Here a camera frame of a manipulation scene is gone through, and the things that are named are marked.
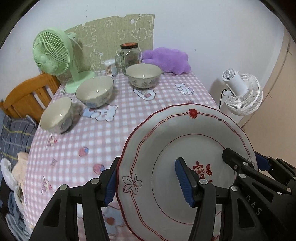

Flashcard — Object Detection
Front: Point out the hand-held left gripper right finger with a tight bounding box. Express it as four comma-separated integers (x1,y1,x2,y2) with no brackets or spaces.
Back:
175,157,263,241

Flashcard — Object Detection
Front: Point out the purple plush toy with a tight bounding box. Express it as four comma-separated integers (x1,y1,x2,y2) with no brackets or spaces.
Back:
142,47,191,75

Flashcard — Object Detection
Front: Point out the green cartoon printed board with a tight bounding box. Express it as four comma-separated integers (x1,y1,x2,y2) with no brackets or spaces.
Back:
64,14,155,72

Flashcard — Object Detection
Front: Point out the white fan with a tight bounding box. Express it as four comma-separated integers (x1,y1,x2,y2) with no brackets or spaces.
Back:
221,68,263,116

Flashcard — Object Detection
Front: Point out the white plastic bag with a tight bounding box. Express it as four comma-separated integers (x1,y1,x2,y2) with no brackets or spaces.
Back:
0,158,19,190

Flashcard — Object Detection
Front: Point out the cotton swab container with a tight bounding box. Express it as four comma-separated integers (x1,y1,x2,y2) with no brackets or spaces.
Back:
104,59,118,77

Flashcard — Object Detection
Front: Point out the white plate red pattern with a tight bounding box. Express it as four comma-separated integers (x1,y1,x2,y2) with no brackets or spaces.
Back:
115,103,257,241

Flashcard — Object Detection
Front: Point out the green desk fan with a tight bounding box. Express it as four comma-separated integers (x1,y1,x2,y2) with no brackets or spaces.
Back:
32,28,95,93

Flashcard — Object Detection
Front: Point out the pink checkered tablecloth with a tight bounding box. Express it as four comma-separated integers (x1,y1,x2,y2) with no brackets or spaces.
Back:
23,70,220,241

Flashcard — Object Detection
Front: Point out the glass mug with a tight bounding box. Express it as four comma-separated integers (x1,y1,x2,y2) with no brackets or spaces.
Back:
115,54,124,70

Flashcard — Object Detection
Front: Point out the peach cloth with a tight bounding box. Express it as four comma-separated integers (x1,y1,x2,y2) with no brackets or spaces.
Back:
11,152,29,183

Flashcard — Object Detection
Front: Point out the glass jar dark lid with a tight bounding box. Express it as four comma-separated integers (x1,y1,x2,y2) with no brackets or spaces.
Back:
120,43,142,70

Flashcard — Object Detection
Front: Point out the blue plaid pillow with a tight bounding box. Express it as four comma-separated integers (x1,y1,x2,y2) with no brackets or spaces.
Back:
0,113,37,160

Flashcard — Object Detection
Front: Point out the grey floral ceramic bowl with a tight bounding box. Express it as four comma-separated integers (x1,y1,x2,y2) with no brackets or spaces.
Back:
125,64,162,89
40,97,74,134
75,76,114,108

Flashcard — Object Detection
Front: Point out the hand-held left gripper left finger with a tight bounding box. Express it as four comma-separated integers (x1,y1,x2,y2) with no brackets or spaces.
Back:
29,156,121,241

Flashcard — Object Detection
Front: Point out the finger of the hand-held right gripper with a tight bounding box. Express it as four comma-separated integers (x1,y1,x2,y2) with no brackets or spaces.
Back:
222,148,293,195
254,152,296,183

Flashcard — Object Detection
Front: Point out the wooden bed headboard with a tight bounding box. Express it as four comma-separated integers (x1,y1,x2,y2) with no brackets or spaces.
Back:
0,74,61,118

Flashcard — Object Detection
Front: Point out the beige door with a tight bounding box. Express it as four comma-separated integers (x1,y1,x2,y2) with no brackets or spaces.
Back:
240,30,296,167

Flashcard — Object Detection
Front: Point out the black fan cable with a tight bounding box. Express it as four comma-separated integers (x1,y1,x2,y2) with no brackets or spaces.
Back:
219,88,230,109

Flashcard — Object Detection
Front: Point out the pile of blue clothes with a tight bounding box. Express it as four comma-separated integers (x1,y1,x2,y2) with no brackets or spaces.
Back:
5,185,31,241

